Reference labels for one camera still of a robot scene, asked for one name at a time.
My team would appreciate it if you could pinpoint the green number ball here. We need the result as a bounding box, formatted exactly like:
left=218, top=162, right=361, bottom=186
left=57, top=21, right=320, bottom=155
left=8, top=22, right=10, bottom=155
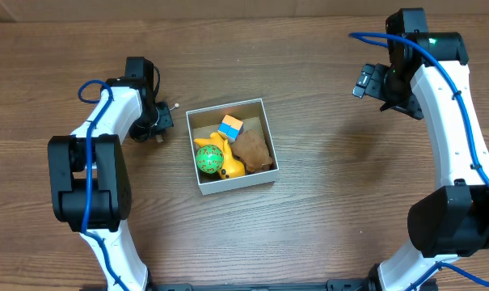
left=195, top=145, right=224, bottom=174

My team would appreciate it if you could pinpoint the colourful puzzle cube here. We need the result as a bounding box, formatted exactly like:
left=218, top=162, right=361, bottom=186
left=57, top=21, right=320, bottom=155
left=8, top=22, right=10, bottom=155
left=217, top=115, right=243, bottom=143

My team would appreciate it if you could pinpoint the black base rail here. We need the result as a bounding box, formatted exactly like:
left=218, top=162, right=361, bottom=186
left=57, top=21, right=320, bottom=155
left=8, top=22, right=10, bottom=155
left=151, top=279, right=374, bottom=291

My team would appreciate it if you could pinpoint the white cardboard box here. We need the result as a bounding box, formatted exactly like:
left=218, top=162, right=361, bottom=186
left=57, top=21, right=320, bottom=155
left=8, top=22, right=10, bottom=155
left=186, top=99, right=280, bottom=196

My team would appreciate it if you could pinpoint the white wooden rattle drum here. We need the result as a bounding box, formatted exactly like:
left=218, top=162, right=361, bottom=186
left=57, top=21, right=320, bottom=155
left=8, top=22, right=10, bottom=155
left=155, top=102, right=179, bottom=142

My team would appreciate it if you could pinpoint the brown plush hamster toy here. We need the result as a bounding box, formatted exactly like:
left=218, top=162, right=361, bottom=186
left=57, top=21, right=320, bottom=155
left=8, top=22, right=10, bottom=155
left=231, top=129, right=273, bottom=173

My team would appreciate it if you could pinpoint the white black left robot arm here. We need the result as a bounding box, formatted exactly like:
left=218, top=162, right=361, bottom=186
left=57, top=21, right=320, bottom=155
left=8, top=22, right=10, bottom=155
left=48, top=57, right=173, bottom=290

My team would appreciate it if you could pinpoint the orange rubber animal toy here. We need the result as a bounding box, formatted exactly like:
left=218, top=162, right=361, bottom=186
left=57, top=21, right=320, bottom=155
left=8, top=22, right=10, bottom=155
left=194, top=133, right=246, bottom=179

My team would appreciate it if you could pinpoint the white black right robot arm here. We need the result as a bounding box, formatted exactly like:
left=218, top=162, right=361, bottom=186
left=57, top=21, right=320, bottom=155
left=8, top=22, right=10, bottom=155
left=327, top=8, right=489, bottom=290

